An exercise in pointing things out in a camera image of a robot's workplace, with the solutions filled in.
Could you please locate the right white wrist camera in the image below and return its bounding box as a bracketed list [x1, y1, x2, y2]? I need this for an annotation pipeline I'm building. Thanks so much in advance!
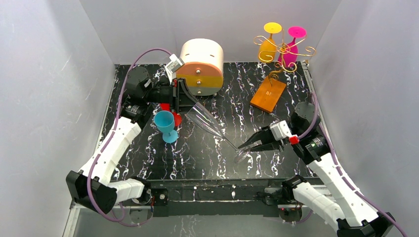
[269, 120, 299, 145]

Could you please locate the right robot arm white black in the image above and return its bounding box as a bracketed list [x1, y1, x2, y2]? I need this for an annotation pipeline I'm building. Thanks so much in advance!
[240, 102, 395, 237]

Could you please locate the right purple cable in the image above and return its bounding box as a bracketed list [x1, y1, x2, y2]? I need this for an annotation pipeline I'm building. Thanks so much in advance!
[294, 91, 410, 237]

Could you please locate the round pastel drawer cabinet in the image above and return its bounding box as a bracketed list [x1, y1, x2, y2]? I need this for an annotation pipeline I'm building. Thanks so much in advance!
[176, 39, 224, 96]

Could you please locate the black front mounting rail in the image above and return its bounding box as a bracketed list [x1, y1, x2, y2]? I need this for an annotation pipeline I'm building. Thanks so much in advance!
[141, 178, 305, 222]

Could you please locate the wooden rack base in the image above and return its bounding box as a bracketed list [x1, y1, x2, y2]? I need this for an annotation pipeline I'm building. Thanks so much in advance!
[250, 77, 287, 113]

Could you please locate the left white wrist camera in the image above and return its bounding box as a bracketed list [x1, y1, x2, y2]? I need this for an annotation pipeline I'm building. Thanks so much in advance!
[165, 54, 185, 83]

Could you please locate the gold wire glass rack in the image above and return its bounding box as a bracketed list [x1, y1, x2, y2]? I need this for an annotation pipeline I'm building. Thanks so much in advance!
[253, 26, 317, 84]

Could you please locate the red wine glass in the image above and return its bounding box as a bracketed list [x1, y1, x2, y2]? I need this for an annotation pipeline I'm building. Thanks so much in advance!
[160, 103, 182, 127]

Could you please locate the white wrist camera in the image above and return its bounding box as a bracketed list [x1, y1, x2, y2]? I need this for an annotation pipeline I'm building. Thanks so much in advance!
[165, 54, 185, 83]
[269, 120, 299, 145]

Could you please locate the yellow wine glass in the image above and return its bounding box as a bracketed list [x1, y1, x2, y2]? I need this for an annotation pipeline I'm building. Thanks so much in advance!
[258, 22, 282, 63]

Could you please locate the clear wine glass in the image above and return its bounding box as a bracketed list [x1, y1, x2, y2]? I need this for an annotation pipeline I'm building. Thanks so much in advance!
[185, 102, 251, 163]

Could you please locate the magenta wine glass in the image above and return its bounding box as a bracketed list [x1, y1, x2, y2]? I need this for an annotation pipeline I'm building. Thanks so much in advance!
[278, 26, 306, 68]

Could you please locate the blue wine glass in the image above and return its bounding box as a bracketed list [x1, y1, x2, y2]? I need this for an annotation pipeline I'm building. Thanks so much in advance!
[153, 111, 179, 143]

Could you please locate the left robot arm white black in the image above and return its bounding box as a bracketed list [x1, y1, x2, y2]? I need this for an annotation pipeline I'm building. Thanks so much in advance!
[66, 67, 198, 215]

